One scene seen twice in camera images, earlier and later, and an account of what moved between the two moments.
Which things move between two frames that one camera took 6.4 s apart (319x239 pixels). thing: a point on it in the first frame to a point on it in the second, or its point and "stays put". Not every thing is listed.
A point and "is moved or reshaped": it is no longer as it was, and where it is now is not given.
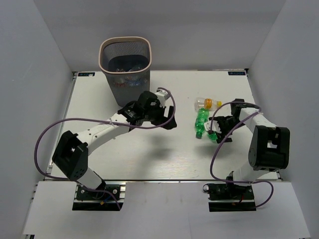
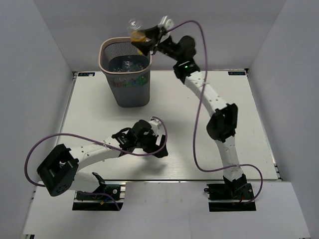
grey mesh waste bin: x=126 y=61 stays put
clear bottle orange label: x=208 y=103 is moved or reshaped
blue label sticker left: x=86 y=73 stays put
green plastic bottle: x=202 y=117 to x=127 y=65
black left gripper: x=162 y=119 to x=162 y=143
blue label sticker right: x=236 y=73 stays put
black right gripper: x=222 y=136 to x=145 y=47
